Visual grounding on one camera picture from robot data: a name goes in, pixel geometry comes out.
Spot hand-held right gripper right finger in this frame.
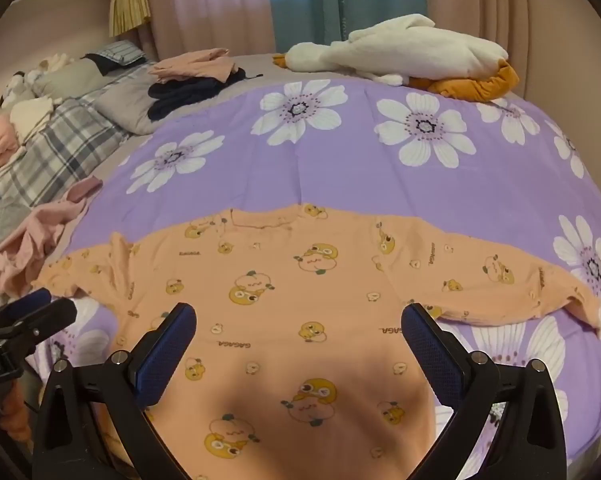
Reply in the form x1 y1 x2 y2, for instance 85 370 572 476
401 302 569 480

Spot navy dark clothes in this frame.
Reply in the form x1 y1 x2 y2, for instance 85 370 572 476
147 67 261 121

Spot cream cloth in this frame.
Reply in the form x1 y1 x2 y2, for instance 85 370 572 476
8 97 56 141

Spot purple floral blanket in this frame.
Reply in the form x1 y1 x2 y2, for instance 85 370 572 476
30 77 601 466

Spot crumpled pink garment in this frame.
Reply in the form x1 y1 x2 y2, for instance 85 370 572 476
0 177 104 297

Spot grey folded quilt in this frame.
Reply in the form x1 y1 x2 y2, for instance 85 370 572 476
93 77 181 136

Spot black cloth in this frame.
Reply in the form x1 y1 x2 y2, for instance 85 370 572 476
83 52 126 78

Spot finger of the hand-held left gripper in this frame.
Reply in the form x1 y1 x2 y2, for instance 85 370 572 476
8 297 78 357
0 287 54 322

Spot beige curtain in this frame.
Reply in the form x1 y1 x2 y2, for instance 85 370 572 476
425 0 551 66

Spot blue striped pillow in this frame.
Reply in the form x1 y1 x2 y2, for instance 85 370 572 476
83 40 146 68

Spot orange cloth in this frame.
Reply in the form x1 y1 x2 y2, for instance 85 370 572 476
0 380 36 456

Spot orange cartoon print shirt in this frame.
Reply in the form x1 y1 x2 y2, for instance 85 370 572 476
33 202 601 480

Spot grey plaid quilt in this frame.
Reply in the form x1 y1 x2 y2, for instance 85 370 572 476
0 65 151 261

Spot pink curtain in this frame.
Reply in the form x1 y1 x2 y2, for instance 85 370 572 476
130 0 276 61

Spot white goose plush toy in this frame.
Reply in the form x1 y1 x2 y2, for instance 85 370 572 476
273 13 521 103

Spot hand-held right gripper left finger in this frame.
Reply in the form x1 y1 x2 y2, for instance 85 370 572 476
33 302 198 480

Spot yellow pleated cloth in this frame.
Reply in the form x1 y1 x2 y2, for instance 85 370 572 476
109 0 152 38

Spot grey pillow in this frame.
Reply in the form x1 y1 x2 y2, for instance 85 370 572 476
30 57 106 98

